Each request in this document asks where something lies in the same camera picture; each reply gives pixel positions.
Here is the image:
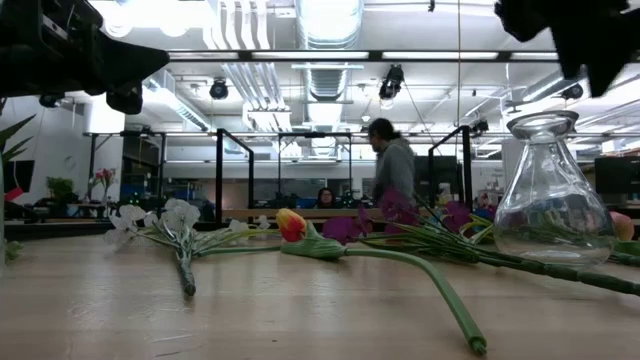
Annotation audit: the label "silver ventilation duct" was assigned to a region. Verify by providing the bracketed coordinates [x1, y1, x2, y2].
[294, 0, 366, 104]

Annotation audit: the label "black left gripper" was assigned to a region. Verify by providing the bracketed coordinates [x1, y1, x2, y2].
[0, 0, 171, 116]

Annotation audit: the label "yellow-red artificial tulip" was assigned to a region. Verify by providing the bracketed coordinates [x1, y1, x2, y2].
[276, 207, 489, 356]

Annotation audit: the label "round-bellied clear glass vase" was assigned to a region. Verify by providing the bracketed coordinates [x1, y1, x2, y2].
[493, 110, 616, 266]

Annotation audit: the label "white artificial flower bunch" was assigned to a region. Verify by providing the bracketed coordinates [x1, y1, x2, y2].
[103, 198, 281, 297]

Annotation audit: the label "purple artificial flower bunch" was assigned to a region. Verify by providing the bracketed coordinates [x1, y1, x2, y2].
[322, 187, 640, 297]

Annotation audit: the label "person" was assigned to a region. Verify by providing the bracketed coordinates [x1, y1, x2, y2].
[367, 117, 417, 207]
[314, 187, 337, 210]

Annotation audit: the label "white column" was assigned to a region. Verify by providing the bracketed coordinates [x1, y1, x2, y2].
[501, 137, 526, 194]

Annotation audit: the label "blue artificial flower bunch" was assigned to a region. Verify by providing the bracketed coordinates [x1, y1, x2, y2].
[519, 192, 609, 246]

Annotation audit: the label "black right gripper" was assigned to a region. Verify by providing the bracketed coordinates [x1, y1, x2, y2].
[494, 0, 640, 99]

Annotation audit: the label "wooden shelf with black frame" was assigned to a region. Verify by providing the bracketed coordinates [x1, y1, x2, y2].
[215, 125, 475, 237]

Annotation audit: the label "green background potted plant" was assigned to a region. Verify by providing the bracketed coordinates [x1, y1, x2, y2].
[46, 176, 76, 204]

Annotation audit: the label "black background rig frame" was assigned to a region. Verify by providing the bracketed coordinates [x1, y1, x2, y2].
[83, 129, 167, 209]

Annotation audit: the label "black aluminium table frame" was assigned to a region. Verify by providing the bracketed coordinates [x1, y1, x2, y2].
[0, 218, 640, 242]

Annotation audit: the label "black computer monitor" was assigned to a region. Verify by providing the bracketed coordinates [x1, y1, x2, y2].
[428, 155, 464, 201]
[3, 159, 35, 194]
[594, 156, 640, 196]

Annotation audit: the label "pink background flowers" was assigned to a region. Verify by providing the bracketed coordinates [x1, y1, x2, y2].
[88, 167, 119, 201]

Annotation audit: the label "potted artificial succulent plant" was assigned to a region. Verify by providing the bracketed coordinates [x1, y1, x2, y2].
[0, 113, 37, 265]

